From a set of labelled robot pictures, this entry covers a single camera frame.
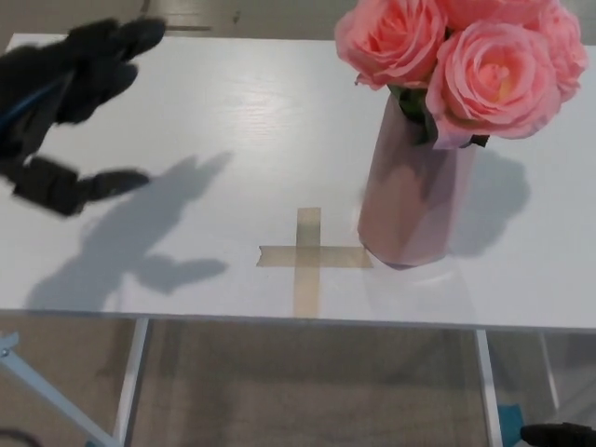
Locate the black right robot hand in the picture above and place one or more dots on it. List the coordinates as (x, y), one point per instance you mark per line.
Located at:
(559, 437)

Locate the pink rose bouquet green stems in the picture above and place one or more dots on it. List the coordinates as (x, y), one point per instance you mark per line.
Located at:
(489, 79)

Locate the pink faceted ceramic vase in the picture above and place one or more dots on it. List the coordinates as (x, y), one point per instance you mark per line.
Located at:
(410, 205)

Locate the teal floor marker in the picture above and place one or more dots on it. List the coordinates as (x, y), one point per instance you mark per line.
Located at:
(511, 426)

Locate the white table leg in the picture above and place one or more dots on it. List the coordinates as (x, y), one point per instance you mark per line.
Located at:
(549, 372)
(489, 396)
(130, 382)

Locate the short beige tape strip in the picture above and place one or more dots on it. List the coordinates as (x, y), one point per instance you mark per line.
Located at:
(279, 257)

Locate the light blue metal bar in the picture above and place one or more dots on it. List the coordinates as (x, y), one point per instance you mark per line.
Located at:
(46, 386)

